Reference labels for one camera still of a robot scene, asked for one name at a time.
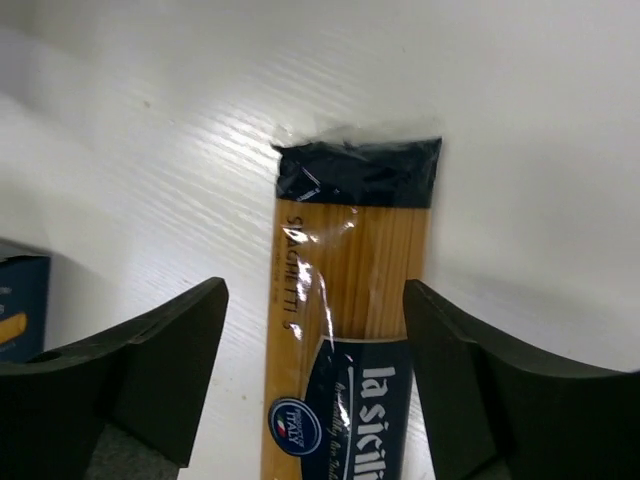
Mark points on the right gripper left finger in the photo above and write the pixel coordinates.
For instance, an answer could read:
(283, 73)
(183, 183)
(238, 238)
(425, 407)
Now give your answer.
(124, 403)

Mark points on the dark blue pasta box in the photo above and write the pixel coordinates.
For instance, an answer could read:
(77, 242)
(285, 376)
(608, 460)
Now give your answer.
(25, 275)

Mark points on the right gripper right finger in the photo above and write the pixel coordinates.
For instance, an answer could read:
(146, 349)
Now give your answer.
(496, 407)

